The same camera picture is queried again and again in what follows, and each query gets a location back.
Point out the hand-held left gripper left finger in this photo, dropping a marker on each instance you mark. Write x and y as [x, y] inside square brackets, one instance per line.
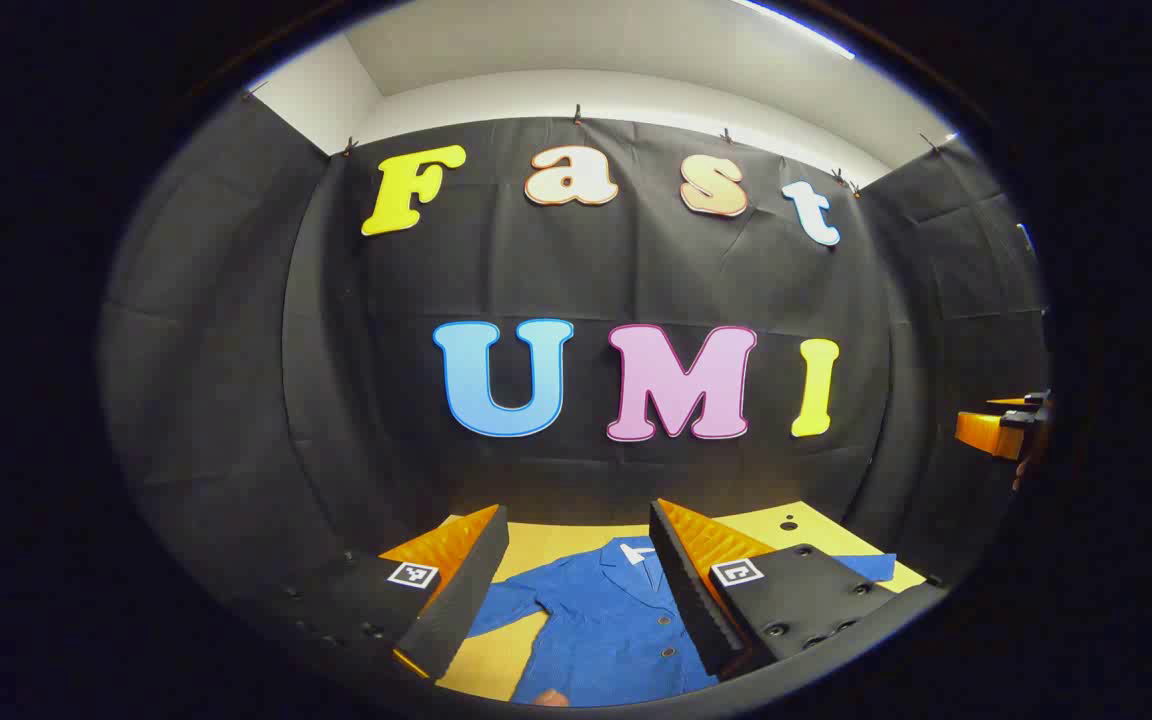
[466, 590]

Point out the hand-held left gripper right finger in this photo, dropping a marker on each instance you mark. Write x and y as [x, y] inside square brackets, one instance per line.
[686, 590]

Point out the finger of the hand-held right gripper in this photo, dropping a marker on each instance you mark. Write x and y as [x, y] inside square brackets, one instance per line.
[988, 434]

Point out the blue button-up shirt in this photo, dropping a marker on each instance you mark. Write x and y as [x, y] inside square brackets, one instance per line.
[596, 630]

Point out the row of backdrop clips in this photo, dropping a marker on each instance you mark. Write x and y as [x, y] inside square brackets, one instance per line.
[577, 114]

